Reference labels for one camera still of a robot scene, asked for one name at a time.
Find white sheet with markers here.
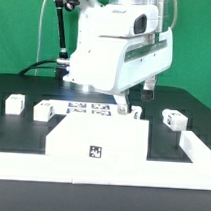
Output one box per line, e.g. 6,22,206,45
51,100,117,116

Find white U-shaped fence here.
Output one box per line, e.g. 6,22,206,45
0,131,211,190

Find black cable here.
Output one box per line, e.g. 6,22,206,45
18,57,64,78

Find white square tabletop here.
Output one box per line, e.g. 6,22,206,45
45,113,149,163

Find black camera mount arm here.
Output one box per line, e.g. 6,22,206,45
46,0,106,81

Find grey cable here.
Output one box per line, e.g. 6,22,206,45
34,0,53,77

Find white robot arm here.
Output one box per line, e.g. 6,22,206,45
64,0,173,115

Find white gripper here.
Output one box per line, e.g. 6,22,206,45
69,29,173,115

